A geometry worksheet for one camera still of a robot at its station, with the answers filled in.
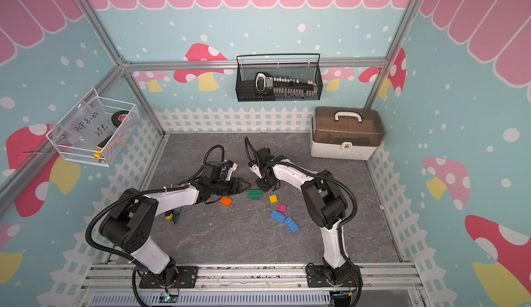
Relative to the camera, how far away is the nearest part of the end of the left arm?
75 centimetres

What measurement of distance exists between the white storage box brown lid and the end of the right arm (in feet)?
1.01

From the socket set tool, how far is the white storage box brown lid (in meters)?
0.13

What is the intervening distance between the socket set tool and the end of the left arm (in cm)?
35

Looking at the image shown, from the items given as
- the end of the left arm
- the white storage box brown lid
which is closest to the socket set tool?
the white storage box brown lid
